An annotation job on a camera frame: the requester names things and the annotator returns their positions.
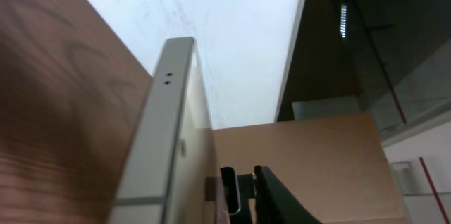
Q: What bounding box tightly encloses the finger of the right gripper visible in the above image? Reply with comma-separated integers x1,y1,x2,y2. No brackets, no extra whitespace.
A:
221,166,252,224

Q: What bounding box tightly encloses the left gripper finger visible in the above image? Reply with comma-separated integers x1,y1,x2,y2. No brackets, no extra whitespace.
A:
254,166,321,224

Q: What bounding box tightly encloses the Galaxy smartphone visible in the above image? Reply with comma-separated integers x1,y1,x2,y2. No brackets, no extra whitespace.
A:
108,37,220,224

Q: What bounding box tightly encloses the cardboard box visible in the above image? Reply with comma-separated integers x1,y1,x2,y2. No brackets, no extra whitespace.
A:
214,113,407,223

